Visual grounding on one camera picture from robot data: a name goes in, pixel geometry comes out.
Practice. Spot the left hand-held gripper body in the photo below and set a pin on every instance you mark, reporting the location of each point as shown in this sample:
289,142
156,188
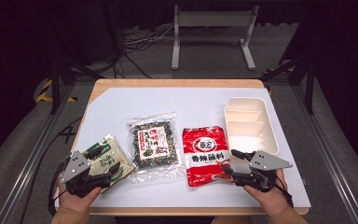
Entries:
74,168

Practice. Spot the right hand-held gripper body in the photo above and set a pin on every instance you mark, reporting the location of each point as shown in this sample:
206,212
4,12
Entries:
265,161

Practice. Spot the green and beige snack packet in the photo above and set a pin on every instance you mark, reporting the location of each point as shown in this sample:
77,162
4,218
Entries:
113,152

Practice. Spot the cream divided storage box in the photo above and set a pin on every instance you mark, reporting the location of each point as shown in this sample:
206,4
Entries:
248,124

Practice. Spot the red seasoning packet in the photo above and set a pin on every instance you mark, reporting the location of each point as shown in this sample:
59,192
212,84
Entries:
205,146

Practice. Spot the person's left hand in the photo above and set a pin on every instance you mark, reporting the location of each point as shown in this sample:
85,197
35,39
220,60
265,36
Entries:
76,202

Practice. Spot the person's right hand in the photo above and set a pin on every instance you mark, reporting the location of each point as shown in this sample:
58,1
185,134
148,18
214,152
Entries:
272,200

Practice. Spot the clear dried seaweed packet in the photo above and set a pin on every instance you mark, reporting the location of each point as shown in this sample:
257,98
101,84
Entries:
152,143

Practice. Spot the yellow and black floor tape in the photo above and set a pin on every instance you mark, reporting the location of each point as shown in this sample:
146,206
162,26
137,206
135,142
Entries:
45,90

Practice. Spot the white table sheet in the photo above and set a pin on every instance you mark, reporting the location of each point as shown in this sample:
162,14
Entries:
167,99

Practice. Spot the white metal stand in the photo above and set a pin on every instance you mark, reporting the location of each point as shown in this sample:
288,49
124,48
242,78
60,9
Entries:
214,18

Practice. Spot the aluminium floor rail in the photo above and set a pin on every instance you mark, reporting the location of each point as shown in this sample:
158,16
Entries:
28,168
329,155

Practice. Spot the black metal frame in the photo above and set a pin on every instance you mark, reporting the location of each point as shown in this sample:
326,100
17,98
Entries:
55,84
309,84

